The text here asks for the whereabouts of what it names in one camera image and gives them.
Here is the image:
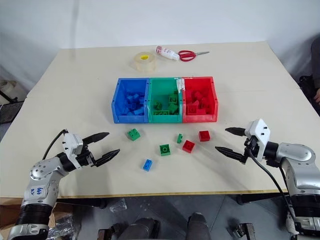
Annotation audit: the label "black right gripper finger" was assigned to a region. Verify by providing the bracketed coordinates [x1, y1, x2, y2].
[224, 127, 248, 137]
[214, 146, 247, 164]

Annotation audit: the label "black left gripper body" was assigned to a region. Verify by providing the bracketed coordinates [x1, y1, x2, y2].
[75, 143, 98, 169]

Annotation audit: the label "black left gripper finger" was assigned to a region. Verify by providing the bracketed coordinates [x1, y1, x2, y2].
[94, 148, 121, 168]
[82, 132, 111, 146]

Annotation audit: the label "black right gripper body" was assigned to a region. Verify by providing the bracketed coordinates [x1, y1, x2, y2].
[243, 135, 259, 164]

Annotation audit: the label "red toy brick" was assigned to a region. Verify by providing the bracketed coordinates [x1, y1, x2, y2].
[181, 139, 196, 154]
[186, 104, 200, 116]
[198, 130, 211, 143]

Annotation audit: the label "green four-stud toy brick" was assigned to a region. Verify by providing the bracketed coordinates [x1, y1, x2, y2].
[125, 128, 142, 142]

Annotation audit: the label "blue plastic bin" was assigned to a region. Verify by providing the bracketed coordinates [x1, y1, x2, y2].
[111, 77, 151, 124]

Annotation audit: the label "red plastic bin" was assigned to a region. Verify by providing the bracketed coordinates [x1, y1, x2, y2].
[181, 76, 220, 124]

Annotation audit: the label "blue two-stud toy brick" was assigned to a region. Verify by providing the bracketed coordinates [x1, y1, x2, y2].
[142, 158, 154, 173]

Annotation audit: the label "brown cardboard box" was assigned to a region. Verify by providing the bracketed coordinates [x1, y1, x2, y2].
[0, 196, 74, 229]

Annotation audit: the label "green single-stud toy brick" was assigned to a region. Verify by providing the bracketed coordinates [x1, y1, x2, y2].
[159, 143, 172, 157]

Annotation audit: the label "long green toy brick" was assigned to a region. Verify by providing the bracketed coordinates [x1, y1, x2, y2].
[153, 109, 176, 117]

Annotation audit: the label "dark rounded shape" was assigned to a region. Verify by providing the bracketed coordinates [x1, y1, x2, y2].
[119, 217, 161, 240]
[187, 212, 211, 240]

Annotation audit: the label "green plastic bin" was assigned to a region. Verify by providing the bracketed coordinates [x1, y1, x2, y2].
[147, 77, 185, 124]

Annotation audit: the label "clear packing tape roll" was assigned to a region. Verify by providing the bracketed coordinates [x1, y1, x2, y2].
[129, 51, 158, 73]

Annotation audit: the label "white bag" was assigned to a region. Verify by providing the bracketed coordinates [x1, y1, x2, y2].
[0, 79, 19, 106]

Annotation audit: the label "white glue tube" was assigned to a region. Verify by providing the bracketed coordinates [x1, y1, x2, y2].
[155, 45, 181, 61]

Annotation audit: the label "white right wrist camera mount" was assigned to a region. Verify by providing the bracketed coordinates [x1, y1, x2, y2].
[244, 118, 272, 161]

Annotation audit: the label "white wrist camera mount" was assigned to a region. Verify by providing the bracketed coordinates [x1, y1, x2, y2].
[62, 133, 84, 157]
[244, 118, 272, 161]

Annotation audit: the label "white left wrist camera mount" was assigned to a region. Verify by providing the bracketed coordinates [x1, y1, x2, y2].
[62, 133, 84, 157]

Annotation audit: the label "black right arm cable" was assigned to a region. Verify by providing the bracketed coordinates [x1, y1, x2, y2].
[248, 149, 300, 227]

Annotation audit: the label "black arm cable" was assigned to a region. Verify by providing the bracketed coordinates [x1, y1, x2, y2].
[248, 149, 300, 227]
[41, 129, 69, 160]

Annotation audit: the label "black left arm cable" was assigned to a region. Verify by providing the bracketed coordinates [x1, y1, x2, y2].
[41, 129, 69, 160]

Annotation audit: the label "red handled scissors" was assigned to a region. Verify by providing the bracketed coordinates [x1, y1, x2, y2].
[177, 49, 211, 62]

